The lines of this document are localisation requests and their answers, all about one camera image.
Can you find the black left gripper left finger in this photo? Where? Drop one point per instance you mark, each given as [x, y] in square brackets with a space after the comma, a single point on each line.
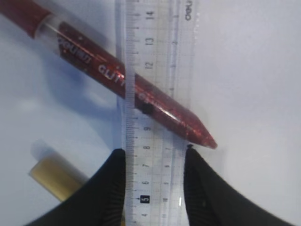
[99, 202]

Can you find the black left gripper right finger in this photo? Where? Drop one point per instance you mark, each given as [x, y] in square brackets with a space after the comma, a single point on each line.
[211, 201]

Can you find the transparent plastic ruler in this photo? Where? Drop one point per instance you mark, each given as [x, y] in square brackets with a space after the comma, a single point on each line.
[155, 43]

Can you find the gold glitter pen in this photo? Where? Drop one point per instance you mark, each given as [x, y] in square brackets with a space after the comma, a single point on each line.
[58, 177]

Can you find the red glitter pen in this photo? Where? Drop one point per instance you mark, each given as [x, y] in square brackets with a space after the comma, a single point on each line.
[84, 54]

